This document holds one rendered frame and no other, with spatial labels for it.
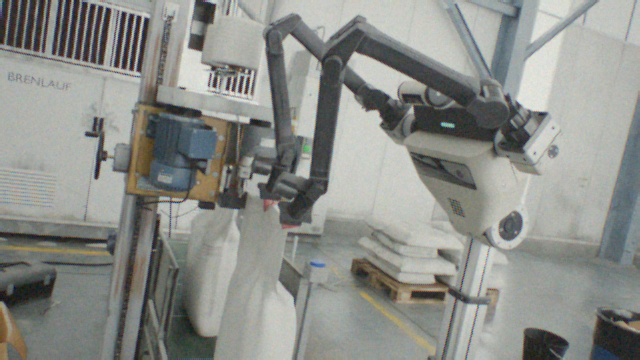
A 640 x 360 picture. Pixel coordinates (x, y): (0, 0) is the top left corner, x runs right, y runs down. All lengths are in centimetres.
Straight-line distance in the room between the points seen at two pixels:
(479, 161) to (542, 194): 746
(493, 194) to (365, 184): 542
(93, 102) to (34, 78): 45
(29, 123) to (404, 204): 471
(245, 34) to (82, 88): 298
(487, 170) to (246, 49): 86
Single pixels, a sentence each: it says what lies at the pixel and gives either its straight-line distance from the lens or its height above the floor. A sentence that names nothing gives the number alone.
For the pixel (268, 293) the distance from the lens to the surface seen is 167.
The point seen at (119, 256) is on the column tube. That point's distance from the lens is 205.
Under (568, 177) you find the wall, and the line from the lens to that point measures 924.
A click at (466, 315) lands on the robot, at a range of 175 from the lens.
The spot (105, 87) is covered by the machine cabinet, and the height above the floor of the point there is 134.
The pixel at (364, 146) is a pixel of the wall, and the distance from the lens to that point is 677.
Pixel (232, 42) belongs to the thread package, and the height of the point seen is 160.
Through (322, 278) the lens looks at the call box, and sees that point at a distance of 206.
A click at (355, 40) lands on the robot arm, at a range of 116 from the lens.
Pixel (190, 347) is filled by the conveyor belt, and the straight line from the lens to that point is 231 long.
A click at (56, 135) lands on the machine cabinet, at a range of 465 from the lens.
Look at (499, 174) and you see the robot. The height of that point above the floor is 135.
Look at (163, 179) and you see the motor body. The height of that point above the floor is 112.
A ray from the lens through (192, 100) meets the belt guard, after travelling 170.
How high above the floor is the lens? 140
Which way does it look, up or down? 6 degrees down
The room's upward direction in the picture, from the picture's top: 11 degrees clockwise
